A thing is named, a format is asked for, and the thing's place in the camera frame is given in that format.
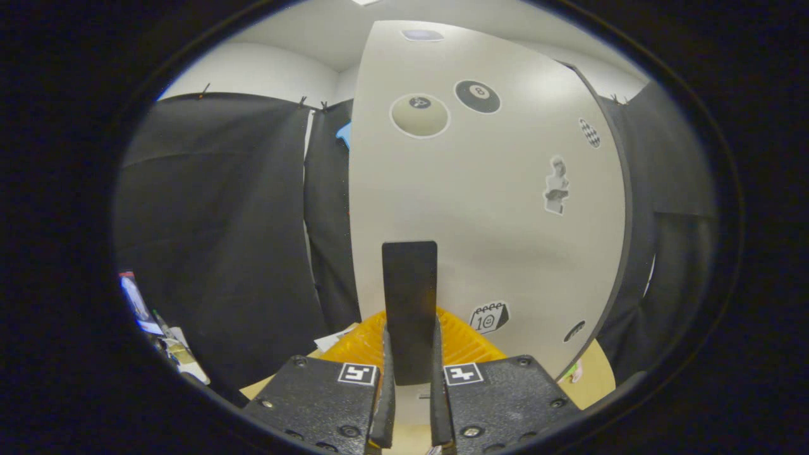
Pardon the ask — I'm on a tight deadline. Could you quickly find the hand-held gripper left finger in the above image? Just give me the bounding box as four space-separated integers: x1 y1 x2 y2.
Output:
243 310 397 455

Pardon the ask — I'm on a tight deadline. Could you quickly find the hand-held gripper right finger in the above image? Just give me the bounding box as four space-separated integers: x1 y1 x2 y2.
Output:
430 308 582 455

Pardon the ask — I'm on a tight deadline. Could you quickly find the black door handle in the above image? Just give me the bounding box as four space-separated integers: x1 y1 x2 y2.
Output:
381 240 439 386

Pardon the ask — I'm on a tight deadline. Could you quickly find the light grey shoe cabinet door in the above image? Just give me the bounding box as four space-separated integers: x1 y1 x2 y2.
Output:
348 19 628 425

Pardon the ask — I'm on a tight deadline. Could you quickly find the black backdrop cloth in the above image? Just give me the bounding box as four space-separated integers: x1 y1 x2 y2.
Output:
114 79 721 405

